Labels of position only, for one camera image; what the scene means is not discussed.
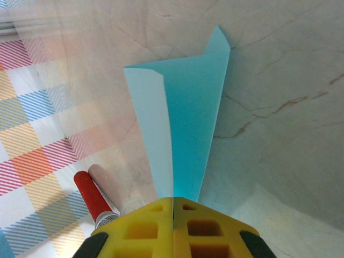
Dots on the aluminium side rail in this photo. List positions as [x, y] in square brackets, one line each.
[32, 22]

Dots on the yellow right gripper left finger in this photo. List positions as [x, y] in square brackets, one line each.
[156, 217]

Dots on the small clear red object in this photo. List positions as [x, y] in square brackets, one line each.
[88, 193]

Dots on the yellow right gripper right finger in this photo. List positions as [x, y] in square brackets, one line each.
[188, 215]

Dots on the light blue paper sheet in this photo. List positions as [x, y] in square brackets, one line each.
[193, 121]

